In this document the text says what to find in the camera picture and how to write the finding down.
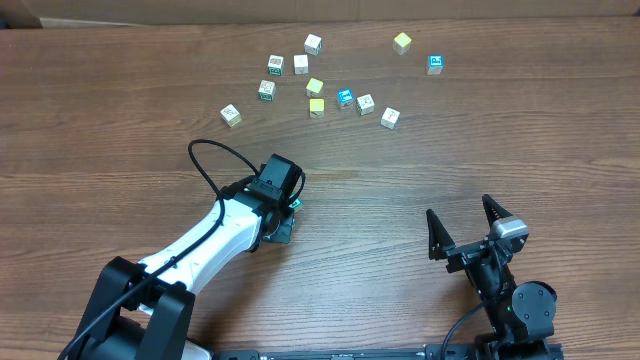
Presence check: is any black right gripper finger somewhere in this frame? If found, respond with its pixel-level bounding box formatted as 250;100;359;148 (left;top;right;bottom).
482;194;512;227
426;209;456;260

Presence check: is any green top wooden block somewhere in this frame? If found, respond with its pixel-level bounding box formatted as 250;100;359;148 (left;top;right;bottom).
292;199;302;213

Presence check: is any plain white wooden block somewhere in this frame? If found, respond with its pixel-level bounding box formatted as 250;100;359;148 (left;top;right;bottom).
356;94;375;116

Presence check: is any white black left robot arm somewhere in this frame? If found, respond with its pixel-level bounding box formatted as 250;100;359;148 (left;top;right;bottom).
60;171;306;359

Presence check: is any yellow S wooden block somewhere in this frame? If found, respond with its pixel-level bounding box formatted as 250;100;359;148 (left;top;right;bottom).
220;104;242;127

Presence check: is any yellow top wooden block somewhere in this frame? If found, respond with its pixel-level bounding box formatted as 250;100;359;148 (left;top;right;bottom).
309;98;325;118

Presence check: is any green framed wooden block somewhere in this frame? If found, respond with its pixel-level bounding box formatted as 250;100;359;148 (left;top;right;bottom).
258;80;276;101

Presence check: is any blue T wooden block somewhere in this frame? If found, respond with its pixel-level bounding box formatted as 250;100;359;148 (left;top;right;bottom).
381;107;400;129

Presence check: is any pale yellow top block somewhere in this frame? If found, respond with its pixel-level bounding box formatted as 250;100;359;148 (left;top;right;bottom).
306;78;324;98

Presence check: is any blue top wooden block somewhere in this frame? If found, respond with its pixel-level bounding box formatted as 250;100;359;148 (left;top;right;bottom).
336;88;354;110

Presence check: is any dark red wooden block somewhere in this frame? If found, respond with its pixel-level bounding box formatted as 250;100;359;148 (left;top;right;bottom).
293;54;309;75

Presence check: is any green B wooden block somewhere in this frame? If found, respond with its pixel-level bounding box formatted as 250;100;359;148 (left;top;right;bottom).
267;55;284;76

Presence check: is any far blue wooden block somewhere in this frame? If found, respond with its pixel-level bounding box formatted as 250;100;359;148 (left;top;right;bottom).
426;54;444;75

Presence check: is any teal J wooden block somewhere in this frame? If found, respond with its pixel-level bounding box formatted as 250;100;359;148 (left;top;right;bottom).
304;34;322;56

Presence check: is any far yellow wooden block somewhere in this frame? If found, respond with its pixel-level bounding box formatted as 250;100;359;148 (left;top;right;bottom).
393;32;412;55

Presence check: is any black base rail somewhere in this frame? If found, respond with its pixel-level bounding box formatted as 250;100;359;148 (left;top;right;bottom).
212;344;564;360

